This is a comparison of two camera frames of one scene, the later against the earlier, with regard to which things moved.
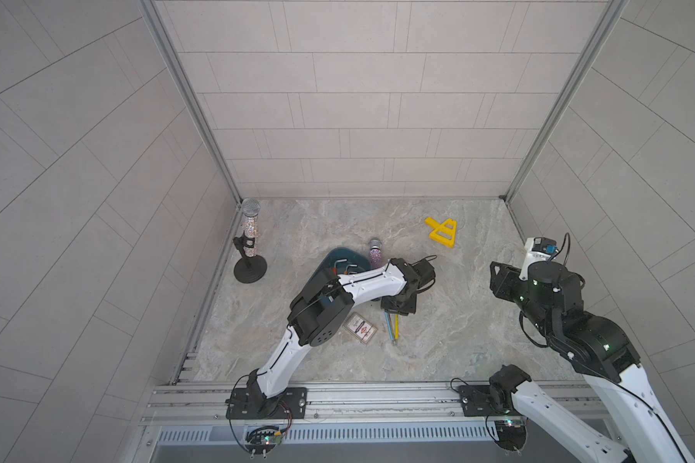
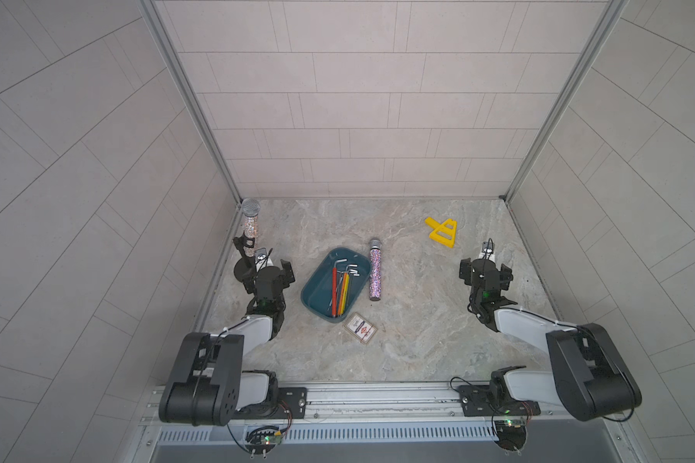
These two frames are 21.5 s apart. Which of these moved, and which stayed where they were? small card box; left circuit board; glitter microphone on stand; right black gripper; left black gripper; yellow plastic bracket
Moved: left black gripper; right black gripper
Stayed: glitter microphone on stand; left circuit board; yellow plastic bracket; small card box
